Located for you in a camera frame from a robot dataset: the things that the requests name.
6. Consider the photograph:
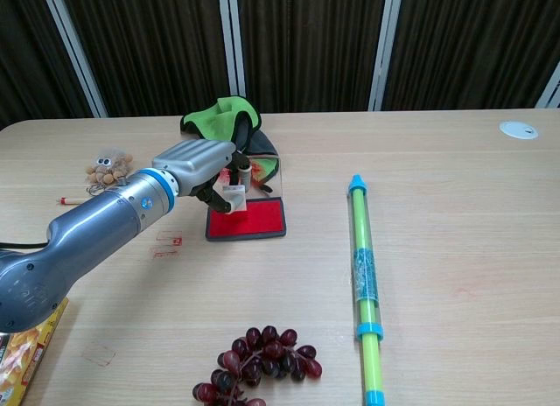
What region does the green black cloth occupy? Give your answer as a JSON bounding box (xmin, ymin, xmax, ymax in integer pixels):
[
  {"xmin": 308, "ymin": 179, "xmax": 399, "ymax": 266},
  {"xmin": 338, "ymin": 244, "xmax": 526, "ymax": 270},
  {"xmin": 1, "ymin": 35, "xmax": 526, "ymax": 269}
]
[{"xmin": 178, "ymin": 96, "xmax": 278, "ymax": 158}]

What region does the yellow snack box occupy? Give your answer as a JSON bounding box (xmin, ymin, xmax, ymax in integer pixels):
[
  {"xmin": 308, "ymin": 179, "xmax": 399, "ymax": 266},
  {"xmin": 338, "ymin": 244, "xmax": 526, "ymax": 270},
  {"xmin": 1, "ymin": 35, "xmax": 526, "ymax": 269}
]
[{"xmin": 0, "ymin": 297, "xmax": 70, "ymax": 406}]

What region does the white round cable grommet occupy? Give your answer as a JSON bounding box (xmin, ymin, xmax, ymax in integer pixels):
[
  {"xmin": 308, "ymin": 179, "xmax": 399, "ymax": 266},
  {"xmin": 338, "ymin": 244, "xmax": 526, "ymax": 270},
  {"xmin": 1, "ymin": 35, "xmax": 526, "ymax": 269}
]
[{"xmin": 499, "ymin": 121, "xmax": 539, "ymax": 140}]

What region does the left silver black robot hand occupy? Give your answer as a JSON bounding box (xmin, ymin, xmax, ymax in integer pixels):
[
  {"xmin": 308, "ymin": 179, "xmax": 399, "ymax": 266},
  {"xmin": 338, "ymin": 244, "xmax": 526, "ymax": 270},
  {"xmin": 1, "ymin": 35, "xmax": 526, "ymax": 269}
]
[{"xmin": 151, "ymin": 138, "xmax": 253, "ymax": 215}]

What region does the small red white stamp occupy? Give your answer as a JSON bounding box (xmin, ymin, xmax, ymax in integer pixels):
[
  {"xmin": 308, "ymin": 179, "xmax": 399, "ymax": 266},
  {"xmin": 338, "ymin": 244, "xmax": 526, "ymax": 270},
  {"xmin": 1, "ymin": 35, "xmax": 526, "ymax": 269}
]
[{"xmin": 222, "ymin": 184, "xmax": 249, "ymax": 222}]

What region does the green blue plastic tube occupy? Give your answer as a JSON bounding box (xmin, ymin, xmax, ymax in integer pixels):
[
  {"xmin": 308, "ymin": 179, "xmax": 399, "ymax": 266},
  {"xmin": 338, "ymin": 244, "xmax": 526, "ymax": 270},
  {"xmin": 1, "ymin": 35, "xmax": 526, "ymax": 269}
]
[{"xmin": 346, "ymin": 173, "xmax": 388, "ymax": 406}]

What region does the bunch of red grapes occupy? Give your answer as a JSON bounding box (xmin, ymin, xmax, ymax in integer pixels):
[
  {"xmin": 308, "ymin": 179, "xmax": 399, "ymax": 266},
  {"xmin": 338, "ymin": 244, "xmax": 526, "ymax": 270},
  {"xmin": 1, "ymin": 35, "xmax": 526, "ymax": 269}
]
[{"xmin": 192, "ymin": 325, "xmax": 324, "ymax": 406}]

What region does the red ink pad with lid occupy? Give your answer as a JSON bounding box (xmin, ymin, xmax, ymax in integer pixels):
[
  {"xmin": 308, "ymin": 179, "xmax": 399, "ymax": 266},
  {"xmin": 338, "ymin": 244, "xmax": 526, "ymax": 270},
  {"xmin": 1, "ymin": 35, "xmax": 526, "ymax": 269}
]
[{"xmin": 204, "ymin": 155, "xmax": 289, "ymax": 242}]

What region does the small brown plush toy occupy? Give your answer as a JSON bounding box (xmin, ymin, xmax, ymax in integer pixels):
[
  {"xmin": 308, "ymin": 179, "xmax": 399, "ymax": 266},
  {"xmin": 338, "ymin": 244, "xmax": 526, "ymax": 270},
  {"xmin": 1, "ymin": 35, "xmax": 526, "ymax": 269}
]
[{"xmin": 84, "ymin": 147, "xmax": 136, "ymax": 194}]

